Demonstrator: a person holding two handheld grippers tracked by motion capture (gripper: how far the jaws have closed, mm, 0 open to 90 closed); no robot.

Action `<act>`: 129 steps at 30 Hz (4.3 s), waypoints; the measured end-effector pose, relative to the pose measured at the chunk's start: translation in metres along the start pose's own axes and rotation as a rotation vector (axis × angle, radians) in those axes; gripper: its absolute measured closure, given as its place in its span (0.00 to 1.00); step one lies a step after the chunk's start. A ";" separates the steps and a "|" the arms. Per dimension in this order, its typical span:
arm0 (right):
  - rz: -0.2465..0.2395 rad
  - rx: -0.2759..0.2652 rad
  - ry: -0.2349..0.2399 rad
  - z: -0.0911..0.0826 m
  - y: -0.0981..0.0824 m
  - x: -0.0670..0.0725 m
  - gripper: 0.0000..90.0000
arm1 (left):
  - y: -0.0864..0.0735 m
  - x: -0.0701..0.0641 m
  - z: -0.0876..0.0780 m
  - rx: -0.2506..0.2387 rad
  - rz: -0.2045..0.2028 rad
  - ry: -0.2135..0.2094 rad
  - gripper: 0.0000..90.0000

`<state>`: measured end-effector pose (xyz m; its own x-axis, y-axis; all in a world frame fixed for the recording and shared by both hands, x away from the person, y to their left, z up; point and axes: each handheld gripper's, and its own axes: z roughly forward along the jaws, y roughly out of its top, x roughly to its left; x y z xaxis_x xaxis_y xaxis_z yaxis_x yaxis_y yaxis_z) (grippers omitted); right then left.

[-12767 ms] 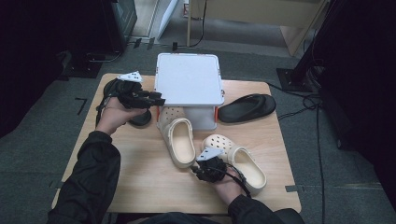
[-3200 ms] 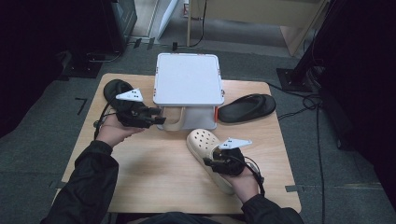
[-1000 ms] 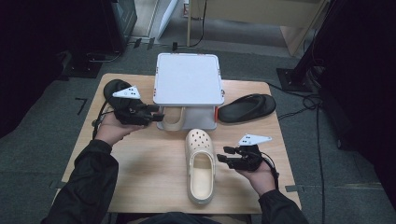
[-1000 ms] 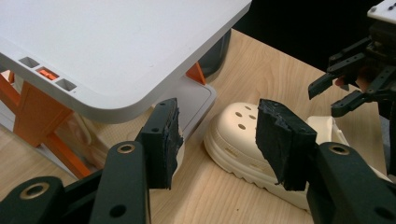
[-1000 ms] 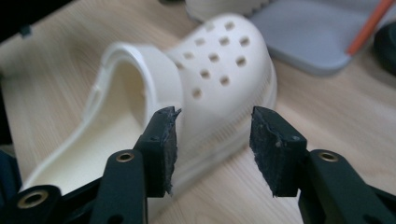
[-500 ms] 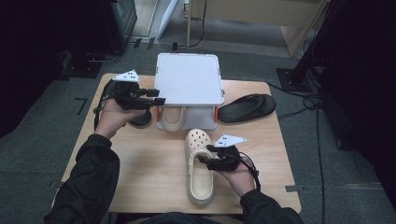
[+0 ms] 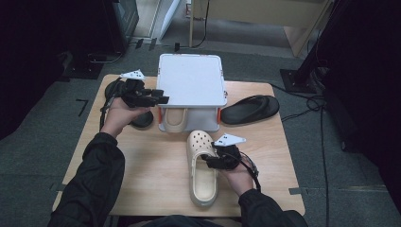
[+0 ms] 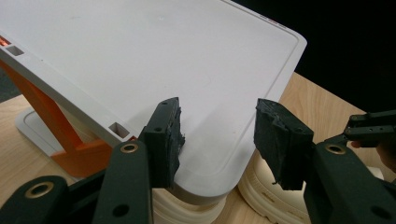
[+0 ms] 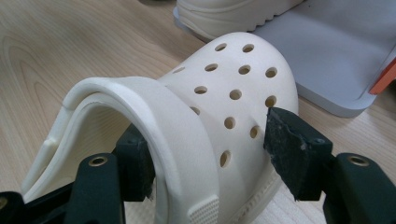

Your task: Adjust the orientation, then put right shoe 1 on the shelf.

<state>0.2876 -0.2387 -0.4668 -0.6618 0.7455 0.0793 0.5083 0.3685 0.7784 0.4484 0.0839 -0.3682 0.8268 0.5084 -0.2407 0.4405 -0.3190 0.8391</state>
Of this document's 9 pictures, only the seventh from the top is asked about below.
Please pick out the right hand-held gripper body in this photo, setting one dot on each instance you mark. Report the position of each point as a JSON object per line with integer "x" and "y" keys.
{"x": 228, "y": 157}

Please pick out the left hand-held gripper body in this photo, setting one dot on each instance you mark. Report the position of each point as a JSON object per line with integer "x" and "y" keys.
{"x": 135, "y": 94}

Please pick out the black flip-flop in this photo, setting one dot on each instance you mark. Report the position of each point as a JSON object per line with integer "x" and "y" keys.
{"x": 143, "y": 119}
{"x": 249, "y": 110}

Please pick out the white plastic storage box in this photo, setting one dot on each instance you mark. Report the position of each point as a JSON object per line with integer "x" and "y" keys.
{"x": 190, "y": 80}

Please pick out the person's right hand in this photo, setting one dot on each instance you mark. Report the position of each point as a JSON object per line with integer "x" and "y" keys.
{"x": 241, "y": 181}

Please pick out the person's left hand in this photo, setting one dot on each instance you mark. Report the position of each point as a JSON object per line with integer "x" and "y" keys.
{"x": 118, "y": 118}

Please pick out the black stand base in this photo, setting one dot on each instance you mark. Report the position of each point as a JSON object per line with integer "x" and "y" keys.
{"x": 83, "y": 67}

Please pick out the person's dark clothing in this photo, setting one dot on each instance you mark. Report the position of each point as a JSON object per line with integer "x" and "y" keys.
{"x": 186, "y": 220}

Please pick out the black cabinet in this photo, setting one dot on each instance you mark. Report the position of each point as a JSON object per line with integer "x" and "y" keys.
{"x": 121, "y": 25}

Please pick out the white board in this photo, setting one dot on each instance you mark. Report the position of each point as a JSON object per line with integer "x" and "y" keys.
{"x": 170, "y": 17}

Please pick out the grey tape strip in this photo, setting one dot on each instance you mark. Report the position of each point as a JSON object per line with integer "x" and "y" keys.
{"x": 298, "y": 191}

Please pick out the black metal stand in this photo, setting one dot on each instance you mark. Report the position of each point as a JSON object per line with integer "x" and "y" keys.
{"x": 299, "y": 80}

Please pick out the light wooden desk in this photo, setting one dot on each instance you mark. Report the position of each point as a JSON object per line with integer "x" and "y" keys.
{"x": 268, "y": 12}

